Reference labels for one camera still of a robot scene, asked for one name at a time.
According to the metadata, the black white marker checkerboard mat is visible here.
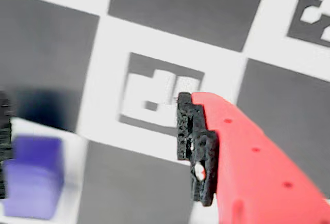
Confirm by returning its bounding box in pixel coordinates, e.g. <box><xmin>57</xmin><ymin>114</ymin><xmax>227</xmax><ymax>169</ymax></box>
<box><xmin>0</xmin><ymin>0</ymin><xmax>330</xmax><ymax>224</ymax></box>

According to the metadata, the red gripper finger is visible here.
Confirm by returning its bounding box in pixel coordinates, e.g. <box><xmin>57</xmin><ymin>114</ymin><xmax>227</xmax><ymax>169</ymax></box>
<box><xmin>176</xmin><ymin>91</ymin><xmax>330</xmax><ymax>224</ymax></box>
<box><xmin>0</xmin><ymin>92</ymin><xmax>13</xmax><ymax>200</ymax></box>

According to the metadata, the blue cube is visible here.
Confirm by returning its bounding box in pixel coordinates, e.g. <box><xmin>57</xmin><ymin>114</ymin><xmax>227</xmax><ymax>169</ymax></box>
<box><xmin>2</xmin><ymin>135</ymin><xmax>64</xmax><ymax>220</ymax></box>

